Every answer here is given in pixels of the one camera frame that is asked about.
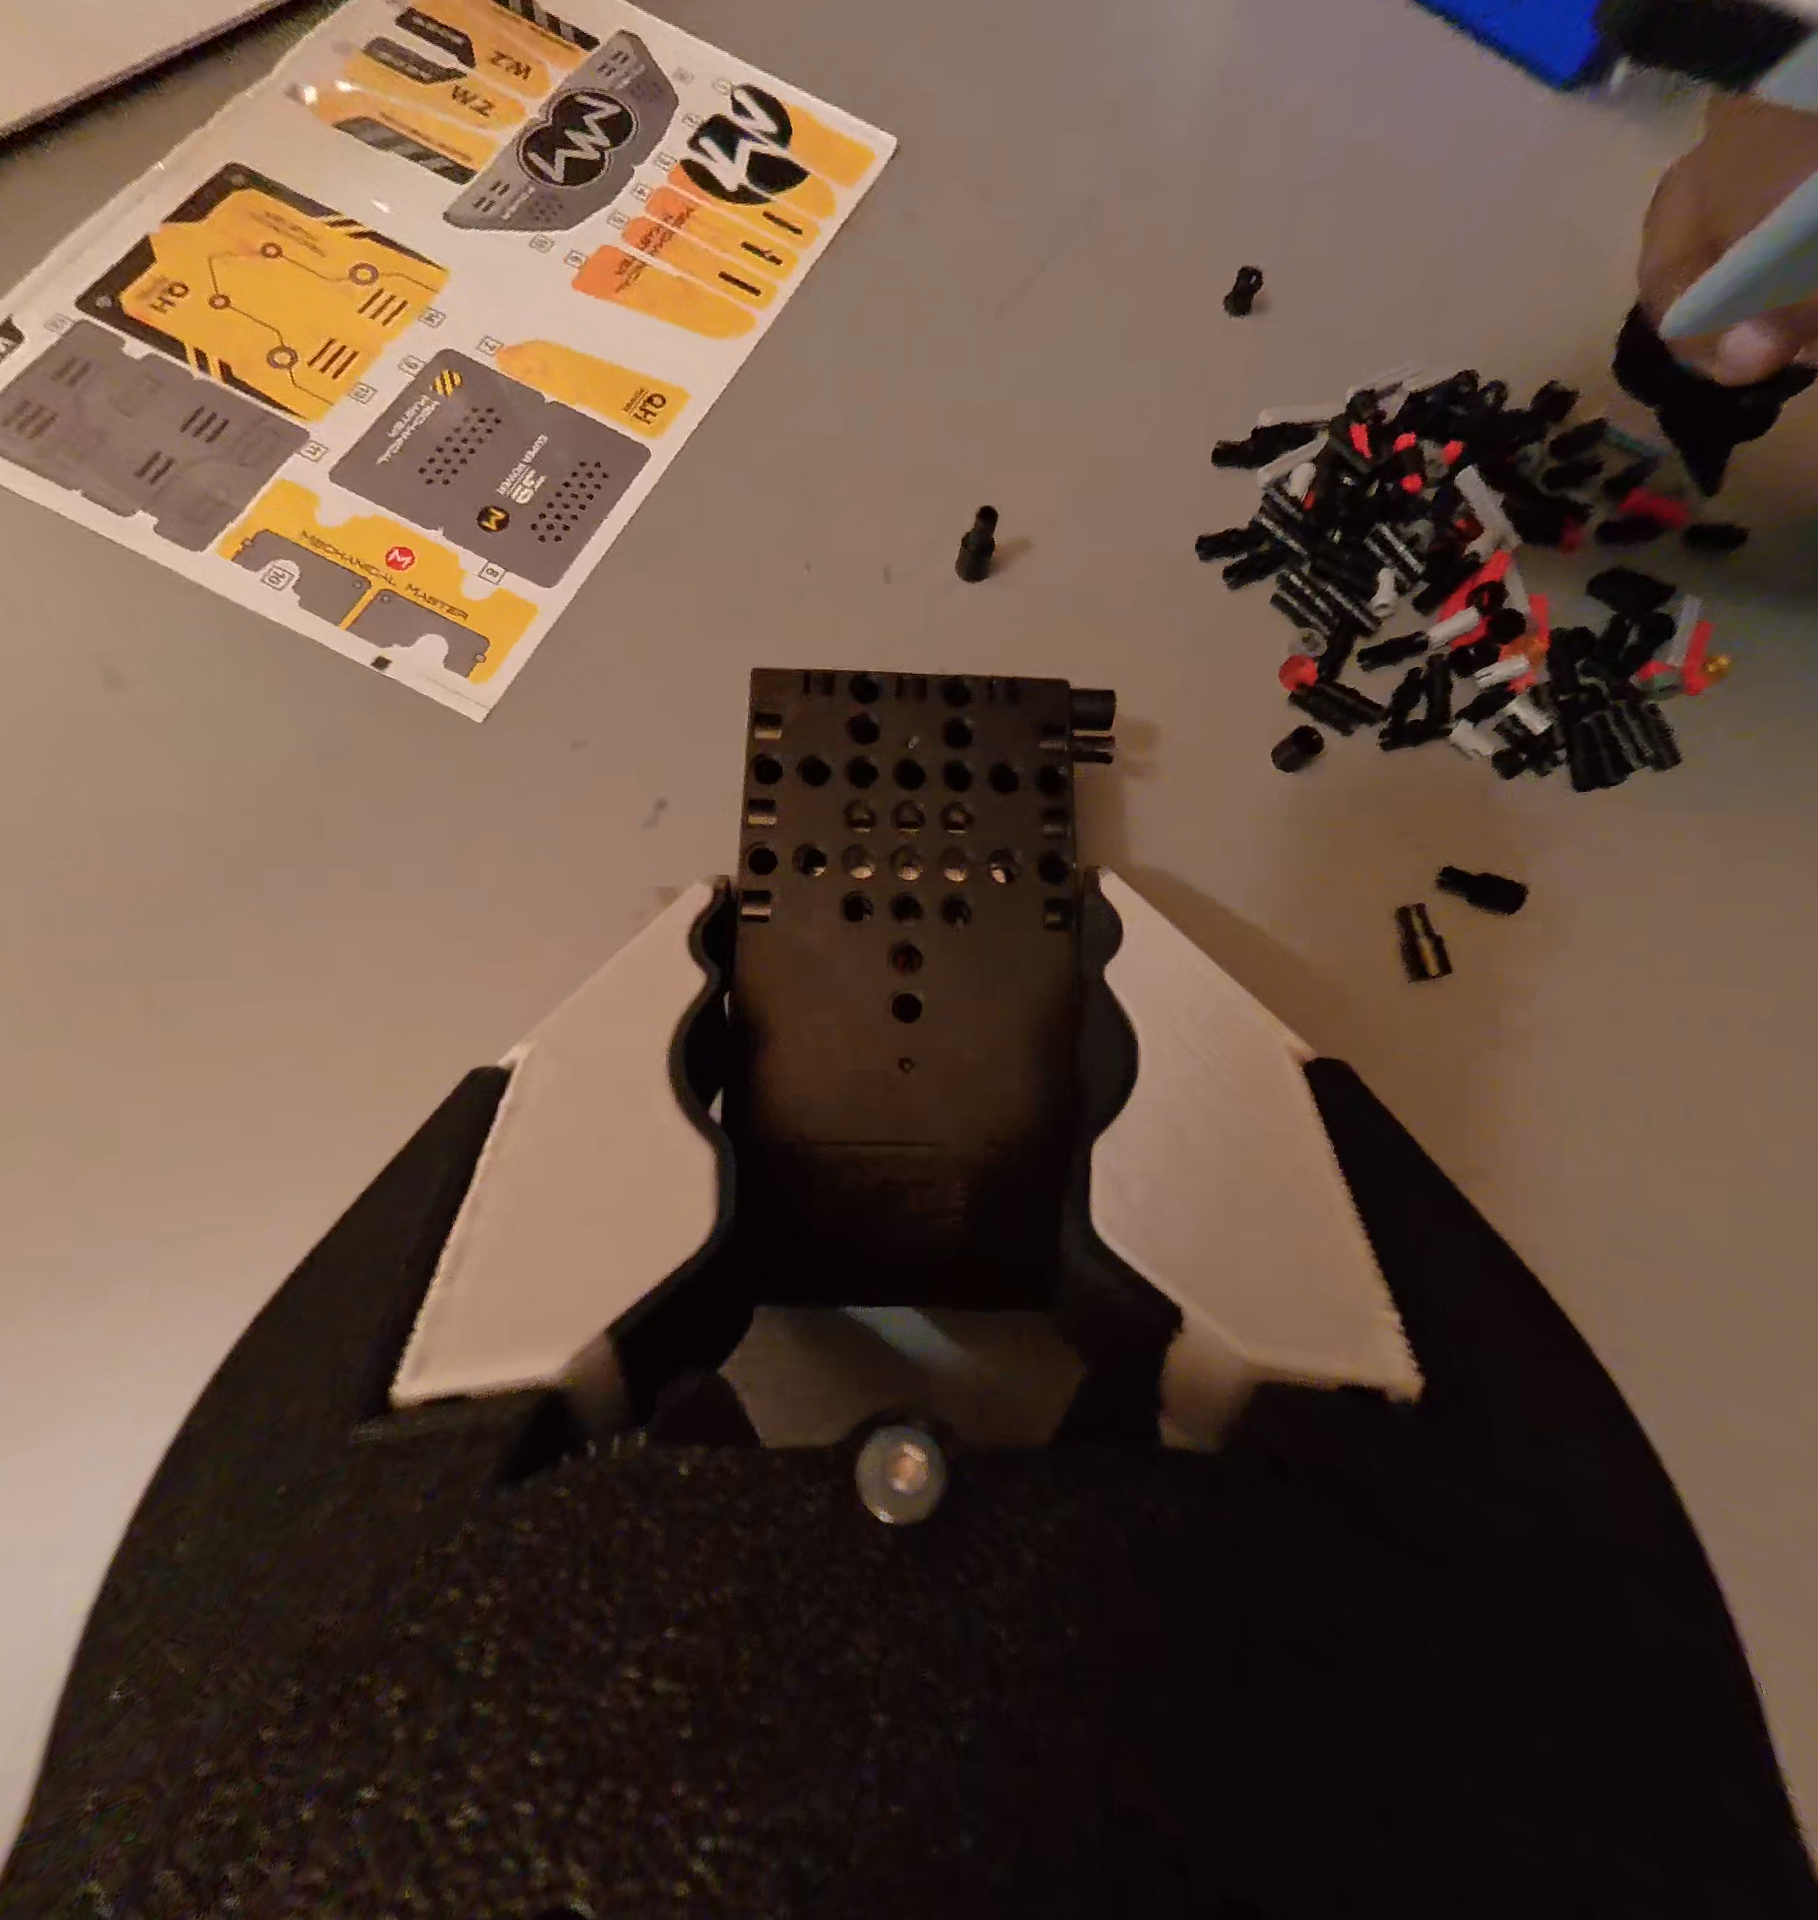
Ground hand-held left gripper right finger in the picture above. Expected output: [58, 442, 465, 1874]
[1082, 866, 1424, 1452]

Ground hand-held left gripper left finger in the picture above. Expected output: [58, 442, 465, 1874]
[387, 877, 738, 1452]

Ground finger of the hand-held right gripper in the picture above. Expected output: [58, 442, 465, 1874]
[1657, 128, 1818, 342]
[1611, 300, 1818, 501]

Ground pile of black red pins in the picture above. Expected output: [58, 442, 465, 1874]
[1192, 365, 1751, 797]

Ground person's right hand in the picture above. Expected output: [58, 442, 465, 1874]
[1641, 96, 1818, 383]

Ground blue plastic bin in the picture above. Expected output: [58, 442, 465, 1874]
[1412, 0, 1618, 90]

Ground yellow and grey sticker sheet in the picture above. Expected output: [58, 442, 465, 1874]
[0, 0, 898, 725]

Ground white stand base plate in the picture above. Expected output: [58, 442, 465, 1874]
[0, 0, 299, 169]

